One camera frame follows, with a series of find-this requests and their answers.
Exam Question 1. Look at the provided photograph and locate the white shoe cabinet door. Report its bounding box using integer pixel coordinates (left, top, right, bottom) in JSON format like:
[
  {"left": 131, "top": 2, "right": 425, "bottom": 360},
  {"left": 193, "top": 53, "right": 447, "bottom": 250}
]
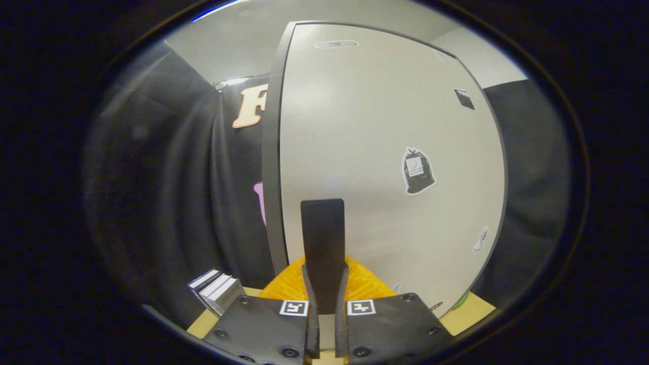
[{"left": 279, "top": 23, "right": 509, "bottom": 321}]

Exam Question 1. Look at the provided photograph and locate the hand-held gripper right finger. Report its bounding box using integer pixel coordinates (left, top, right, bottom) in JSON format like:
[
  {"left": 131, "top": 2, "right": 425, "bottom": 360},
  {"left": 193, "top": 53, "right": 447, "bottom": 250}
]
[{"left": 324, "top": 199, "right": 454, "bottom": 365}]

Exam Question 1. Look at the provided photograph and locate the grey shoe cabinet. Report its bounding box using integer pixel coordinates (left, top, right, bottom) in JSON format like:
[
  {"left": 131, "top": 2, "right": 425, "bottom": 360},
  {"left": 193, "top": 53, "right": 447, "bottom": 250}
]
[{"left": 261, "top": 20, "right": 509, "bottom": 321}]

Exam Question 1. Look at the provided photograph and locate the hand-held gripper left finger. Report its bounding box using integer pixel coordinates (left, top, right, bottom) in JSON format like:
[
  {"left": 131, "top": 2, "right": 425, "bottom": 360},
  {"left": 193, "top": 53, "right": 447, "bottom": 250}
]
[{"left": 203, "top": 199, "right": 325, "bottom": 365}]

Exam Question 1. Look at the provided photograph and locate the black backdrop cloth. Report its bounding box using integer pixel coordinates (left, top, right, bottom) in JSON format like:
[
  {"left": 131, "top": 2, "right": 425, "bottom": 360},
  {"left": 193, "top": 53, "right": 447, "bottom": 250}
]
[
  {"left": 84, "top": 43, "right": 277, "bottom": 327},
  {"left": 472, "top": 79, "right": 571, "bottom": 310}
]

